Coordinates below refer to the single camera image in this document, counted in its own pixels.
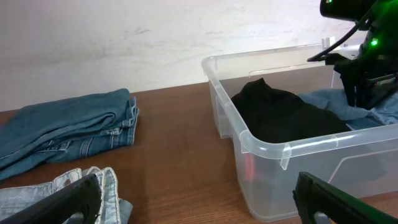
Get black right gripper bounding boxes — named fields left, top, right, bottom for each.
left=333, top=19, right=397, bottom=110

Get black right camera cable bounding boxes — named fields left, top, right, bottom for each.
left=306, top=6, right=374, bottom=63

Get blue denim shirt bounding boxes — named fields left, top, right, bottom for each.
left=298, top=89, right=397, bottom=130

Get clear plastic storage bin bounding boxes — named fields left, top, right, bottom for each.
left=201, top=42, right=397, bottom=222

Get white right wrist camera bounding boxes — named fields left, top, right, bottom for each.
left=339, top=44, right=361, bottom=60

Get black garment with red stripe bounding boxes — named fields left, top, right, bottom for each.
left=231, top=78, right=350, bottom=143

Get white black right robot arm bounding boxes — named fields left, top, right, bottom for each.
left=320, top=0, right=397, bottom=110

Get light blue folded jeans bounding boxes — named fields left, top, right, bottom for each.
left=1, top=166, right=133, bottom=224

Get dark blue folded jeans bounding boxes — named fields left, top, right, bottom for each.
left=1, top=88, right=139, bottom=180

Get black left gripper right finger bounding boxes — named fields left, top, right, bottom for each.
left=293, top=172, right=397, bottom=224

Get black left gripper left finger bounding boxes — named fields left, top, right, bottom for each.
left=1, top=174, right=101, bottom=224

